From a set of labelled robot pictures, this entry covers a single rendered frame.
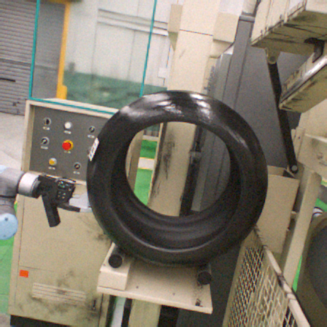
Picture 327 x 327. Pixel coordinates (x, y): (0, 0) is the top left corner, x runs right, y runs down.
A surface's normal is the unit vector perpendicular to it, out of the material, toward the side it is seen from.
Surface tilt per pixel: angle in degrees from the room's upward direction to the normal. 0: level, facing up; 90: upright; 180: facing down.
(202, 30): 90
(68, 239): 90
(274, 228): 90
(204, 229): 48
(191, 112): 80
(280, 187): 90
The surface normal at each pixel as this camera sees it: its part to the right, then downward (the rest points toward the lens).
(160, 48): 0.11, 0.23
